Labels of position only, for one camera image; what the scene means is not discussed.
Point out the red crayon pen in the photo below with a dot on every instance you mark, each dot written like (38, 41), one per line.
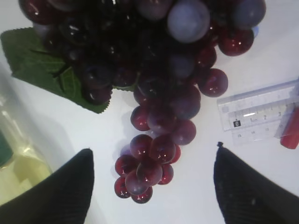
(290, 136)

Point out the purple artificial grape bunch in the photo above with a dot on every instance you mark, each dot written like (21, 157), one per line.
(163, 51)

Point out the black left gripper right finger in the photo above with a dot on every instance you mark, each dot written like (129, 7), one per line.
(245, 196)

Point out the yellow tea bottle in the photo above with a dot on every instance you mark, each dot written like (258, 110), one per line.
(22, 166)

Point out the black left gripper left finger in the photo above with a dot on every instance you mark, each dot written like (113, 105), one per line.
(62, 198)

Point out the clear plastic ruler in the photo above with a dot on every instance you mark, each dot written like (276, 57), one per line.
(256, 115)

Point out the blue scissors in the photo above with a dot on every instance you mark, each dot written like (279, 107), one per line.
(255, 31)

